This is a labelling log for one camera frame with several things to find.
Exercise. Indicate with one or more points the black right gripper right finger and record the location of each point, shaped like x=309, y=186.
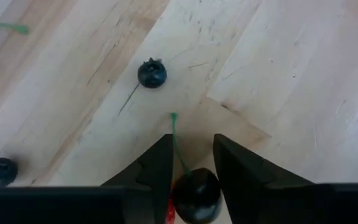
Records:
x=250, y=193

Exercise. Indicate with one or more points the red raspberry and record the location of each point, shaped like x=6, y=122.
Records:
x=170, y=213

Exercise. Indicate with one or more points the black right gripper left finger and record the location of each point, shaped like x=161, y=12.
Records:
x=154, y=186

